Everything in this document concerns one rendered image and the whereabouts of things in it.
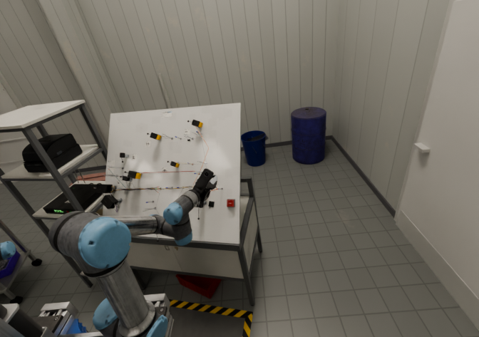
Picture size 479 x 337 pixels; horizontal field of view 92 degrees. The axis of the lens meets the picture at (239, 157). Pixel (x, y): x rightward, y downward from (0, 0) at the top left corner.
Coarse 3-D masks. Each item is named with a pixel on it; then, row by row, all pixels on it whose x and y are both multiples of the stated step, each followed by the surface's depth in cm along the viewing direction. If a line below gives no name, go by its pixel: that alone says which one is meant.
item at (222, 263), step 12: (180, 252) 186; (192, 252) 183; (204, 252) 179; (216, 252) 176; (228, 252) 173; (180, 264) 195; (192, 264) 192; (204, 264) 188; (216, 264) 184; (228, 264) 181; (240, 264) 178; (228, 276) 190; (240, 276) 186
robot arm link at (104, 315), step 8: (104, 304) 83; (96, 312) 81; (104, 312) 80; (112, 312) 79; (96, 320) 78; (104, 320) 78; (112, 320) 78; (96, 328) 78; (104, 328) 78; (112, 328) 78; (104, 336) 82; (112, 336) 78
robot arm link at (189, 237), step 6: (186, 222) 93; (168, 228) 95; (174, 228) 93; (180, 228) 92; (186, 228) 93; (168, 234) 95; (174, 234) 94; (180, 234) 93; (186, 234) 94; (180, 240) 94; (186, 240) 95
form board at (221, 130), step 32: (128, 128) 195; (160, 128) 187; (192, 128) 180; (224, 128) 173; (128, 160) 192; (160, 160) 184; (192, 160) 177; (224, 160) 170; (128, 192) 188; (160, 192) 181; (224, 192) 167; (192, 224) 171; (224, 224) 165
